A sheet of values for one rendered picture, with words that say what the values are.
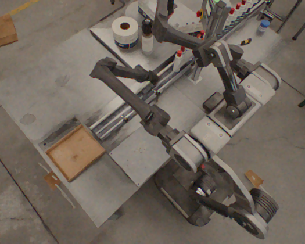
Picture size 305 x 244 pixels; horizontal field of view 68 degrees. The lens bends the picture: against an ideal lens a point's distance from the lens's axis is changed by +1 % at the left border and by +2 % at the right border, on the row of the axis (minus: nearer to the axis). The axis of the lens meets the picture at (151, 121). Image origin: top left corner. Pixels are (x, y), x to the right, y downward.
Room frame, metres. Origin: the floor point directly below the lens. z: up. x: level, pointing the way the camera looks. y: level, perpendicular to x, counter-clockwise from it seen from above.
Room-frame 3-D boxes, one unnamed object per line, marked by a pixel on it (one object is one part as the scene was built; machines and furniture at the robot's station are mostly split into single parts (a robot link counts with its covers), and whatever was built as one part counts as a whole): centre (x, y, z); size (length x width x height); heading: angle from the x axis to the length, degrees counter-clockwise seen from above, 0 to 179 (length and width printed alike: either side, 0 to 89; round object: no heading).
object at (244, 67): (0.68, -0.42, 1.45); 0.09 x 0.08 x 0.12; 137
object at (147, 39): (1.26, 0.07, 1.03); 0.09 x 0.09 x 0.30
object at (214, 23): (1.05, -0.32, 1.16); 0.04 x 0.04 x 0.67; 47
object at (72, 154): (0.39, 0.49, 0.85); 0.30 x 0.26 x 0.04; 137
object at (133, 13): (1.66, 0.13, 0.89); 0.31 x 0.31 x 0.01
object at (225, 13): (1.14, -0.32, 1.38); 0.17 x 0.10 x 0.19; 12
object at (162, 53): (1.52, 0.05, 0.86); 0.80 x 0.67 x 0.05; 137
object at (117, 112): (1.12, -0.19, 0.86); 1.65 x 0.08 x 0.04; 137
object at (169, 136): (0.32, -0.08, 1.45); 0.09 x 0.08 x 0.12; 137
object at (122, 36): (1.35, 0.25, 0.95); 0.20 x 0.20 x 0.14
